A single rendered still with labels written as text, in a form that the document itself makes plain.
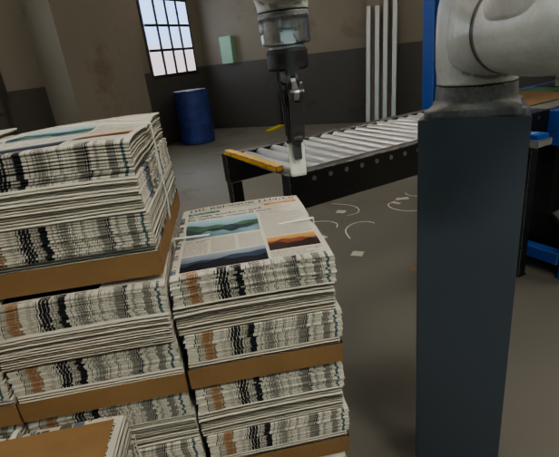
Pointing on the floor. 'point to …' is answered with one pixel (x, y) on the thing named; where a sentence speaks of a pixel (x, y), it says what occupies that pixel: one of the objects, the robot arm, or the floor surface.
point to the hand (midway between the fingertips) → (297, 158)
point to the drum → (194, 116)
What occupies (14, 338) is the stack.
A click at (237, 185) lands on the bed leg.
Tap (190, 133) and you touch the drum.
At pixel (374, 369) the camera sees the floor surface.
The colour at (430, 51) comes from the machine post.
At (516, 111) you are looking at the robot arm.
